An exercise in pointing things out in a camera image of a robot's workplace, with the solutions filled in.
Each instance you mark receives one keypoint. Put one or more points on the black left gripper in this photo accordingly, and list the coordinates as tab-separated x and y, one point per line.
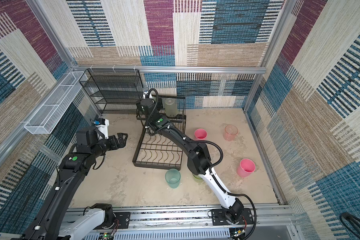
121	142

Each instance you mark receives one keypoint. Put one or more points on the pale frosted green cup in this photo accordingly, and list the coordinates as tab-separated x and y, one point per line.
171	107

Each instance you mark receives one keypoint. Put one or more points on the teal frosted cup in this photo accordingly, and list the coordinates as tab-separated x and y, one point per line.
173	178

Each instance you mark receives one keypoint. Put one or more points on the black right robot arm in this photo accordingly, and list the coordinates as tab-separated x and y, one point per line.
202	156

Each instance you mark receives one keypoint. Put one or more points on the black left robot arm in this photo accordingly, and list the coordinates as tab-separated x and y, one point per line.
75	166

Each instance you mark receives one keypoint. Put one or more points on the black two-tier dish rack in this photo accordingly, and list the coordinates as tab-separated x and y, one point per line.
155	150

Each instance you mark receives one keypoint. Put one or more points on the black mesh shelf rack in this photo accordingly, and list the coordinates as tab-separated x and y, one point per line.
113	91

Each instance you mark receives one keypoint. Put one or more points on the opaque pink cup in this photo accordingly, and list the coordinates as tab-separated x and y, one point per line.
200	134

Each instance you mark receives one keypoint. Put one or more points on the clear pink cup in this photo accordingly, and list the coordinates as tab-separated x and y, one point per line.
230	133

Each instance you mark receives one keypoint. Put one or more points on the pink cup near right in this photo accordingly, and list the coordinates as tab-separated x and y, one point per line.
246	168

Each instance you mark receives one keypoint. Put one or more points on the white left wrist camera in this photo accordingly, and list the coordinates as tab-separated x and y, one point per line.
102	127

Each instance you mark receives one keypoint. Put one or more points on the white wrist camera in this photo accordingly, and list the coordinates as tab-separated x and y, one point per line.
102	127
146	94

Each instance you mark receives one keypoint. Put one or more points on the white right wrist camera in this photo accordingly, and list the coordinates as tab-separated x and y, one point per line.
146	94

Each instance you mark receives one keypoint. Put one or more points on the white wire mesh basket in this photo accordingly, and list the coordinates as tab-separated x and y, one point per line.
45	119

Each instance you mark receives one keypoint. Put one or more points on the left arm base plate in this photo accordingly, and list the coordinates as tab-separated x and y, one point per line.
122	221

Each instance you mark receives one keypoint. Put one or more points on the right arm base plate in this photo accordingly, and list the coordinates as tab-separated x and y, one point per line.
218	217

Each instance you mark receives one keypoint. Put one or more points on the aluminium front rail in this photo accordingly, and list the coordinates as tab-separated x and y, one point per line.
272	222

